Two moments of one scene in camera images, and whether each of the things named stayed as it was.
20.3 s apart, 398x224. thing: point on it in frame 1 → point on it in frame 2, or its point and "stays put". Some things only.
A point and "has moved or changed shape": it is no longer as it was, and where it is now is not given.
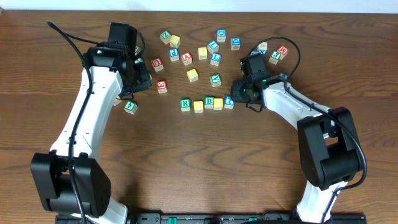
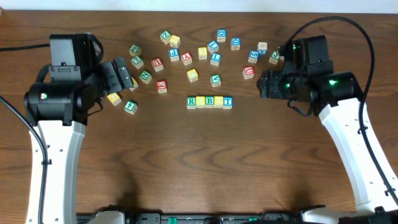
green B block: (209, 102) stays put
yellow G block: (117, 101) stays put
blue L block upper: (212, 46) stays put
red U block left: (157, 64) stays put
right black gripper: (235, 84) → (273, 89)
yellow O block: (198, 106) has moved or changed shape
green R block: (185, 104) → (191, 102)
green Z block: (165, 37) stays put
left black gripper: (143, 78) → (117, 74)
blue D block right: (236, 43) stays put
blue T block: (229, 102) stays put
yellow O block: (218, 104) stays put
